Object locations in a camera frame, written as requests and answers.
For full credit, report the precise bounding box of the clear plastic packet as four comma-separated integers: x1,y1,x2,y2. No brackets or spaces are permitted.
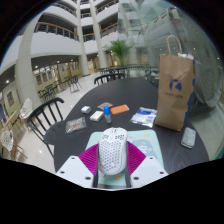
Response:
64,116,88,135

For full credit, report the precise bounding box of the green potted palm plant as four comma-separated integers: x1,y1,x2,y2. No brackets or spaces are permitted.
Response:
105,39,133,67

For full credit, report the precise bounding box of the grey smartphone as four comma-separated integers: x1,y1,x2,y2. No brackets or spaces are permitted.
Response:
180,126,198,150

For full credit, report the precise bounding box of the black wooden spindle chair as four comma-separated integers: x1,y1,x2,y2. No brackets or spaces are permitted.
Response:
93,72,128,86
27,96,66,158

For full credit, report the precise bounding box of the orange card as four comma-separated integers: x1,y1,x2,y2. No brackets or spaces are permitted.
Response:
110,104,130,116

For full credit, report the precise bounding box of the small white square case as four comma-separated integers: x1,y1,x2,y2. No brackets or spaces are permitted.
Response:
80,105,92,115

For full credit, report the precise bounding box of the brown square card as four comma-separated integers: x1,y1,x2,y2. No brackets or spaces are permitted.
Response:
97,101,114,111

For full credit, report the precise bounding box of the light green printed mouse pad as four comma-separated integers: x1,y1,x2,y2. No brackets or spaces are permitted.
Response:
85,129,165,190

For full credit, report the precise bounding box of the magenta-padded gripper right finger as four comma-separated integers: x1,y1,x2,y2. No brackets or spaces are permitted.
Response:
125,141,169,189

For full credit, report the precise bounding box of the white perforated computer mouse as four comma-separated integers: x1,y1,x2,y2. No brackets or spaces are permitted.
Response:
97,126,129,176

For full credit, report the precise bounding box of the white rectangular box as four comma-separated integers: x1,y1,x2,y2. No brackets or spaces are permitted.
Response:
89,110,105,123

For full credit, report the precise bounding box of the group of dark chairs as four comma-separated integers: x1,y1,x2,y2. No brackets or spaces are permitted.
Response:
37,74,83,103

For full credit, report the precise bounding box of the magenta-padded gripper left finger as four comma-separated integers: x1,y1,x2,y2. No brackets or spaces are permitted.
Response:
55,143,100,189

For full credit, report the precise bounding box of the white perforated chair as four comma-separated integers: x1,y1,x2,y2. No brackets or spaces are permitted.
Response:
0,129,17,158
18,97,34,123

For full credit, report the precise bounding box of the small blue-capped bottle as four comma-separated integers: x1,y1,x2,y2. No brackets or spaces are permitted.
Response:
103,105,113,125

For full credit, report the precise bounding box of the brown paper bag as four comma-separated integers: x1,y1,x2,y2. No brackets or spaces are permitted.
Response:
154,34,196,132

